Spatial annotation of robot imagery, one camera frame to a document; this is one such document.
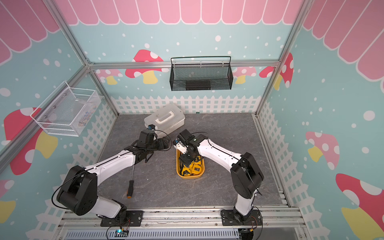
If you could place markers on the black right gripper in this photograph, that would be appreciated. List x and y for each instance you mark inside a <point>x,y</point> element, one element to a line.
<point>185,161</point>

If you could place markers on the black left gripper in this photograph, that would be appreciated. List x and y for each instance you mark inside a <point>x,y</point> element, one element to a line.
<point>166,144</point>

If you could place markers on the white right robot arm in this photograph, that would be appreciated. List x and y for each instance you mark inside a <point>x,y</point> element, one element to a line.
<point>245,172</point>

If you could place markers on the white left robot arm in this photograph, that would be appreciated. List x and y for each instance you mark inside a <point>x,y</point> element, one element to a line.
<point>79,191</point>

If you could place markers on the yellow tape measure 3m label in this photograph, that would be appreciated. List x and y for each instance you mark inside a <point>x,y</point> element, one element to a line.
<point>196,169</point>

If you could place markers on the yellow plastic storage box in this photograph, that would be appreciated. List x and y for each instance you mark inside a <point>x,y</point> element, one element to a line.
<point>185,172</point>

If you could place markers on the white plastic lidded case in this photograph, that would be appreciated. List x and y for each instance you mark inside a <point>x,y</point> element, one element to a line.
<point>166,120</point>

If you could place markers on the orange black screwdriver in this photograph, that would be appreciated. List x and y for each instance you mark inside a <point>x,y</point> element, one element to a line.
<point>131,184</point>

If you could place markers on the green circuit board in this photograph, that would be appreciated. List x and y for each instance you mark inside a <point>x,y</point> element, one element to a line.
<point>121,233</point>

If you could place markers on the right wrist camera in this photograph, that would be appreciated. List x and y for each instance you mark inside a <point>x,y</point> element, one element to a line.
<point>182,141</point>

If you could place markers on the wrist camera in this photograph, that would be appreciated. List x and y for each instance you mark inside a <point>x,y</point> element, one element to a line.
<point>182,141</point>
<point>152,127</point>

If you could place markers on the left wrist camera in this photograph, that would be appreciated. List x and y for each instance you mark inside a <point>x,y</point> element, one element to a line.
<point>152,127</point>

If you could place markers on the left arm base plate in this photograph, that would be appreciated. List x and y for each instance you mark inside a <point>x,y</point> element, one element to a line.
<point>132,218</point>

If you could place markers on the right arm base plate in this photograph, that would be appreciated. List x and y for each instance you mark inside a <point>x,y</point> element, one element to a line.
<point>233,218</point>

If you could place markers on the black wire mesh basket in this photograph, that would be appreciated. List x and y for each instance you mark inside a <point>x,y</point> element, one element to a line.
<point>201,73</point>

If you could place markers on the grey slotted cable duct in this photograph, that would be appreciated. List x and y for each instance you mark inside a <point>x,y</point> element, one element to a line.
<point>155,234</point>

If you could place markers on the white wire mesh basket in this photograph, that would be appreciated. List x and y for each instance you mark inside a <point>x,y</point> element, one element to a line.
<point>67,110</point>

